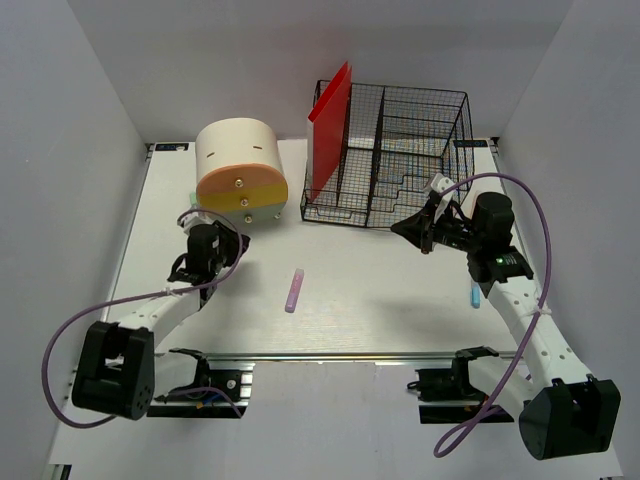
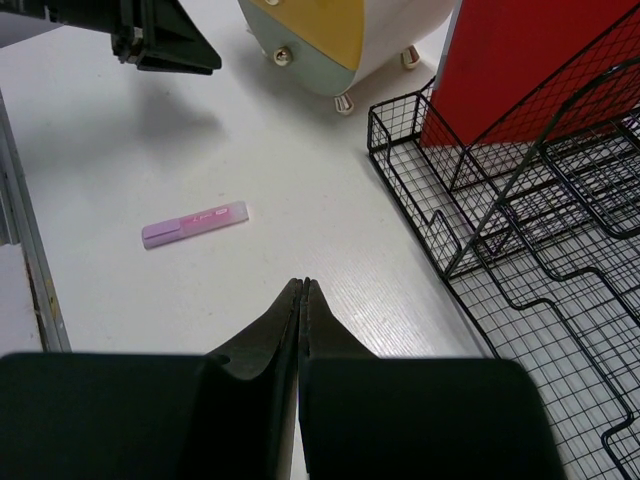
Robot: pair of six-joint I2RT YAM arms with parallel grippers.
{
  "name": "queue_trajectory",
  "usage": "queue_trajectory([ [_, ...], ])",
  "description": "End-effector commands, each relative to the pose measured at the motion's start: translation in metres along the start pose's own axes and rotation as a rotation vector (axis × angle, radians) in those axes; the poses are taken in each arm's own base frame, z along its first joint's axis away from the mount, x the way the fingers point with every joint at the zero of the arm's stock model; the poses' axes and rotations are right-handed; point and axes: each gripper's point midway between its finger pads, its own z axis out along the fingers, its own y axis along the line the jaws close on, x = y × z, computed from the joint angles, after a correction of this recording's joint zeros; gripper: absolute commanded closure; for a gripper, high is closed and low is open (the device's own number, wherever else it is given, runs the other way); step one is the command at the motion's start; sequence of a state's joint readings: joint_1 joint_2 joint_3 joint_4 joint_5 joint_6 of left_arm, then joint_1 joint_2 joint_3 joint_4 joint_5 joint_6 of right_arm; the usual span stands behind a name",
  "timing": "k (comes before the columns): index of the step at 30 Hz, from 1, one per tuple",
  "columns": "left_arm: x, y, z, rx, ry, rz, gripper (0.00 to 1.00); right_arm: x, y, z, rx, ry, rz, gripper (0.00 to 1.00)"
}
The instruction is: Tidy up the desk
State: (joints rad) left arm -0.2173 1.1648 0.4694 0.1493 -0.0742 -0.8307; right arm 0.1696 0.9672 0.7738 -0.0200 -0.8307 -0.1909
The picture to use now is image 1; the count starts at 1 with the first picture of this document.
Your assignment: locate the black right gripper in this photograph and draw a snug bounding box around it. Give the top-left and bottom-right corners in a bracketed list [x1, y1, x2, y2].
[391, 200, 483, 254]

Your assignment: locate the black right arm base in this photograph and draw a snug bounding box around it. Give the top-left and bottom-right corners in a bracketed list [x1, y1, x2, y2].
[406, 346, 513, 425]

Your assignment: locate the red folder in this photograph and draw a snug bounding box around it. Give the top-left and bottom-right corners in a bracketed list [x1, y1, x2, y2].
[306, 62, 352, 202]

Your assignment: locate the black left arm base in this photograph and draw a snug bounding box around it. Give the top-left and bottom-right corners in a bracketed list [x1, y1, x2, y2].
[146, 349, 253, 419]

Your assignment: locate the black table corner label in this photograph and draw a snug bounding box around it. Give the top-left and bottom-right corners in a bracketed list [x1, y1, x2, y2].
[154, 143, 189, 152]

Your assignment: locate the blue highlighter pen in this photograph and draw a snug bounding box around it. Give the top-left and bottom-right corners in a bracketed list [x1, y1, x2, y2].
[470, 282, 482, 309]

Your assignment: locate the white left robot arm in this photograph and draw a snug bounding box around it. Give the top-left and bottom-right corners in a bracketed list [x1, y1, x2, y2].
[71, 221, 251, 420]

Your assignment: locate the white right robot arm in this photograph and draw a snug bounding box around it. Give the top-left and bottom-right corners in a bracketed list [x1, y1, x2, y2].
[391, 192, 621, 460]

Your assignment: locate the pink highlighter pen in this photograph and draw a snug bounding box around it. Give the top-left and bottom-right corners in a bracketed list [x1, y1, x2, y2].
[284, 268, 304, 313]

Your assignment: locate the round white drawer cabinet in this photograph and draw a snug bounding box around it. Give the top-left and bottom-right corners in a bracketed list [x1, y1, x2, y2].
[195, 118, 289, 223]

